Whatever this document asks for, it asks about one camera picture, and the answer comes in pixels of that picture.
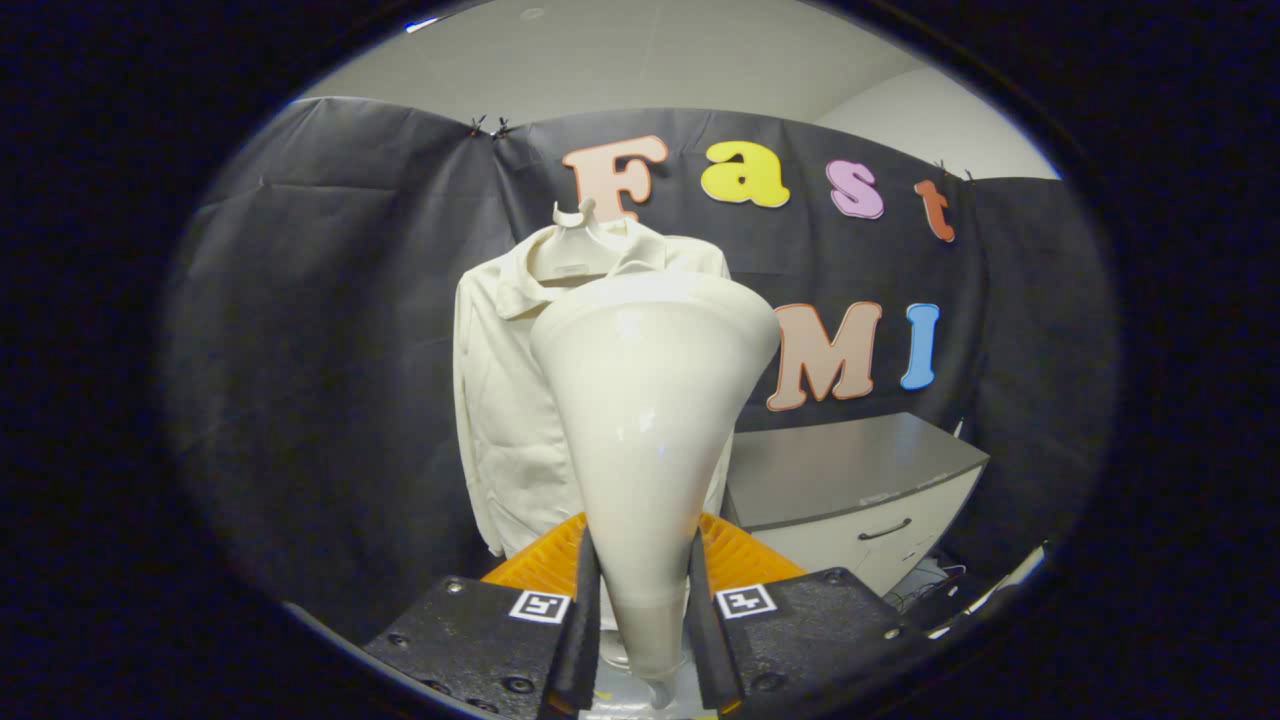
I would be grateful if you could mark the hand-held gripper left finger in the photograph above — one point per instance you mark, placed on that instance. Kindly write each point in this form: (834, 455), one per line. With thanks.
(586, 640)

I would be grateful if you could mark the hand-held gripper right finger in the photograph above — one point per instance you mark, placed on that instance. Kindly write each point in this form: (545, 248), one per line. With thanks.
(706, 650)

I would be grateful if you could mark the white garment steamer head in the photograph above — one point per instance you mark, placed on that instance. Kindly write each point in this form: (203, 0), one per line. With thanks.
(650, 420)

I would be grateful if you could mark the cream button-up shirt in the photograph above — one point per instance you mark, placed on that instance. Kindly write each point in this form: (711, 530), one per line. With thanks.
(510, 420)

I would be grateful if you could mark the white cabinet with grey top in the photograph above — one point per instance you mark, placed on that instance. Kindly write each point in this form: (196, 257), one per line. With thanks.
(850, 470)

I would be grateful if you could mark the black backdrop cloth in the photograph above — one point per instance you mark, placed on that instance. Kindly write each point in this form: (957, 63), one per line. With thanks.
(320, 330)

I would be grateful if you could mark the ceiling light strip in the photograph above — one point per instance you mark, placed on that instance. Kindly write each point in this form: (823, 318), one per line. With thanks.
(422, 23)

